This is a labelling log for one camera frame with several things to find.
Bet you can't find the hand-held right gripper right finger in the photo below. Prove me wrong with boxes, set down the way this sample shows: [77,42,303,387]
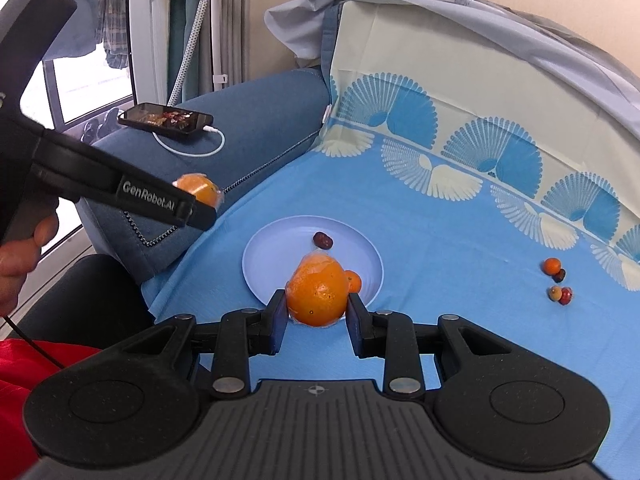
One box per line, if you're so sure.
[346,291,531,396]

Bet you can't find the plaid hanging shirt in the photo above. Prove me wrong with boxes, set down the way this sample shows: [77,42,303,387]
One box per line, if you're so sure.
[102,0,132,69]

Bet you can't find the white window frame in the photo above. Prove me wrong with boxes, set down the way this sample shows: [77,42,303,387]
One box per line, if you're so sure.
[127,0,169,107]

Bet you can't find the lavender plastic plate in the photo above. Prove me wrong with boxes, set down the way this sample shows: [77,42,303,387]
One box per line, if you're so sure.
[242,215,385,311]

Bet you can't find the red cloth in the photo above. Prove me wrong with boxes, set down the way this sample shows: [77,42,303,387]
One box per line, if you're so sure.
[0,338,101,480]

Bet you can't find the blue fan-print sheet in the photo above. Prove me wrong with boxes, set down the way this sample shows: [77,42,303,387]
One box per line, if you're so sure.
[140,0,640,480]

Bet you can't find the person's left hand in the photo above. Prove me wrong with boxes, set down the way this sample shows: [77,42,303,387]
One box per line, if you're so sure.
[0,210,59,316]

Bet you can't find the blue-grey hanging shirt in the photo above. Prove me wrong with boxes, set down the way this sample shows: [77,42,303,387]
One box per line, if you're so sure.
[50,0,108,57]

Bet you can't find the grey slippers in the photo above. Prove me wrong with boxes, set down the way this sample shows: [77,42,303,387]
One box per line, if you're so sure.
[80,109,124,142]

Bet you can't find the black cable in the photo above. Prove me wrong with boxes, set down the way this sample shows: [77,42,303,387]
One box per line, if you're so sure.
[0,314,67,370]

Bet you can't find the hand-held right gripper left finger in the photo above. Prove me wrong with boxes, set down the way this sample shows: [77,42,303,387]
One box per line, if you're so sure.
[105,290,291,396]

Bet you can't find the teal hanging cloth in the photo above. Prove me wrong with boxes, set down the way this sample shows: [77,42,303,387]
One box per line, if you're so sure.
[167,0,202,77]

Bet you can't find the garment steamer with braided hose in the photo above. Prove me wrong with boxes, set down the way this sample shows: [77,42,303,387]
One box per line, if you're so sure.
[167,0,211,106]

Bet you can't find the white charging cable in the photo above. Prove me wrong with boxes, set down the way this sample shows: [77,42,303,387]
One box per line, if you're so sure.
[152,126,226,159]

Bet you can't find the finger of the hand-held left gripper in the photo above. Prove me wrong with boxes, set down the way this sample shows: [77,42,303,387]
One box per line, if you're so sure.
[187,197,219,232]

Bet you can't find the black smartphone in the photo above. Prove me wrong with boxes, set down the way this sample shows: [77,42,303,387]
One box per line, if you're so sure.
[117,102,215,140]

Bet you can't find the white clothes rack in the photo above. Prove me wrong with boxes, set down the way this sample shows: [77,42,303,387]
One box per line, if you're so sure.
[209,0,229,92]

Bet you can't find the blue denim sofa armrest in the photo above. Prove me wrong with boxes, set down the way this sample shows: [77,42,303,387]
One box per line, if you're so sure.
[80,69,333,283]

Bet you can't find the plastic-wrapped orange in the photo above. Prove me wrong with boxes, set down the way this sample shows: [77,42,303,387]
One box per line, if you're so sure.
[171,173,222,209]
[285,254,349,329]

